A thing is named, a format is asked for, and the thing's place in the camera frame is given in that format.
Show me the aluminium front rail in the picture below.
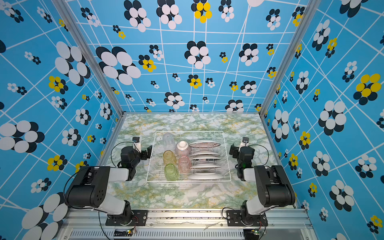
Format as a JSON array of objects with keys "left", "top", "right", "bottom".
[{"left": 57, "top": 209, "right": 317, "bottom": 240}]

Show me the small white plate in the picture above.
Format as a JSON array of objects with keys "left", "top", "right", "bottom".
[{"left": 191, "top": 158, "right": 220, "bottom": 165}]

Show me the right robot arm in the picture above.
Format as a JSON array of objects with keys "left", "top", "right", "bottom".
[{"left": 229, "top": 145, "right": 296, "bottom": 221}]

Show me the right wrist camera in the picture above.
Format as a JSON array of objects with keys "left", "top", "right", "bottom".
[{"left": 240, "top": 137, "right": 249, "bottom": 149}]

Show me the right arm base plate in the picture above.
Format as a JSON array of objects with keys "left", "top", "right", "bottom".
[{"left": 224, "top": 210, "right": 268, "bottom": 228}]

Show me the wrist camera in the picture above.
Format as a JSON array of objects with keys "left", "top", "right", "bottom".
[
  {"left": 132, "top": 137, "right": 142, "bottom": 153},
  {"left": 240, "top": 137, "right": 249, "bottom": 149}
]

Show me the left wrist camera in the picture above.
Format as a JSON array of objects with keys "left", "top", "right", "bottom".
[{"left": 132, "top": 137, "right": 142, "bottom": 153}]

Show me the green rimmed plate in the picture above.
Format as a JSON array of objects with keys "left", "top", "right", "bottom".
[{"left": 190, "top": 163, "right": 221, "bottom": 170}]

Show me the green drinking glass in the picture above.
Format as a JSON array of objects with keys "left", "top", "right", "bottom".
[{"left": 164, "top": 164, "right": 180, "bottom": 182}]

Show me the white plate in rack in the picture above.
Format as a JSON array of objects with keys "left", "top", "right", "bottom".
[{"left": 187, "top": 173, "right": 224, "bottom": 181}]

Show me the pink drinking glass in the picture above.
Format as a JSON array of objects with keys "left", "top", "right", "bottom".
[{"left": 179, "top": 156, "right": 192, "bottom": 174}]

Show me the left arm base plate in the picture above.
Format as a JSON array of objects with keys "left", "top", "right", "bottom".
[{"left": 106, "top": 210, "right": 149, "bottom": 227}]

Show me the striped ceramic bowl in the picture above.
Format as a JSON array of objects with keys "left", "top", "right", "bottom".
[{"left": 176, "top": 141, "right": 191, "bottom": 157}]

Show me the orange sunburst plate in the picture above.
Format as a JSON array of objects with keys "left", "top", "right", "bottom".
[{"left": 189, "top": 140, "right": 221, "bottom": 149}]

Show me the white wire dish rack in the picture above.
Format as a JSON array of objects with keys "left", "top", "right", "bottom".
[{"left": 147, "top": 131, "right": 232, "bottom": 184}]

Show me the yellow drinking glass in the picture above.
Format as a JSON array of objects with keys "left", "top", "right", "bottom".
[{"left": 163, "top": 150, "right": 178, "bottom": 166}]

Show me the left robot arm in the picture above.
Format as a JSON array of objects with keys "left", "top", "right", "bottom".
[{"left": 64, "top": 144, "right": 153, "bottom": 220}]

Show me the clear drinking glass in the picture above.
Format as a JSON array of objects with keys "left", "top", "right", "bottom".
[{"left": 162, "top": 133, "right": 176, "bottom": 151}]

